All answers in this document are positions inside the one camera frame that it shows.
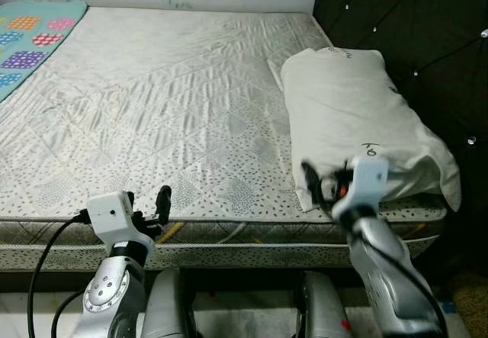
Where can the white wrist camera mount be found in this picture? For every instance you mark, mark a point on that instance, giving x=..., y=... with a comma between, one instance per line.
x=364, y=187
x=110, y=216

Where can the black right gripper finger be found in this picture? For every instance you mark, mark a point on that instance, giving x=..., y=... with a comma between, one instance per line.
x=312, y=185

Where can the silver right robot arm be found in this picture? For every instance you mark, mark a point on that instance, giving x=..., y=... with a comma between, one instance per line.
x=396, y=277

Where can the black tufted headboard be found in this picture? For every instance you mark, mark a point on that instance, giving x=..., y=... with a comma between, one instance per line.
x=412, y=25

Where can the small blue floor item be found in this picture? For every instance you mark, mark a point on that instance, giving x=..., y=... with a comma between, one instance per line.
x=450, y=306

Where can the grey robot leg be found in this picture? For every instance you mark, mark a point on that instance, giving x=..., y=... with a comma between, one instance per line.
x=168, y=307
x=324, y=311

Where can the white pillow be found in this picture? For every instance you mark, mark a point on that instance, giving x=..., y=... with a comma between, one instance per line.
x=351, y=109

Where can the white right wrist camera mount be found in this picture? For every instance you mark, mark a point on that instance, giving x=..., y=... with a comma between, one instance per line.
x=364, y=187

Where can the grey robot right leg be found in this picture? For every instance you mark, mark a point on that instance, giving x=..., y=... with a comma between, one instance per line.
x=324, y=311

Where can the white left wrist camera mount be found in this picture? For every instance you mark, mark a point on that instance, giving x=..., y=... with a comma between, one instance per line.
x=110, y=216

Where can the brown woven rug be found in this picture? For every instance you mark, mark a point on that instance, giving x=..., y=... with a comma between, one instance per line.
x=471, y=311

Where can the thin patterned lower mattress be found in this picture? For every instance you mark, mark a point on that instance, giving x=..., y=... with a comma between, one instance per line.
x=229, y=255

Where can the grey robot left leg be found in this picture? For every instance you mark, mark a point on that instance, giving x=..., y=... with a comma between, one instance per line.
x=168, y=307

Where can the teal blanket with dotted shapes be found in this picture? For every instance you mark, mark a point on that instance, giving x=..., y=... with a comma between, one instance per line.
x=34, y=40

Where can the grey quilted mattress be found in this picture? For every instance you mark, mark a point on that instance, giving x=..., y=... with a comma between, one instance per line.
x=168, y=109

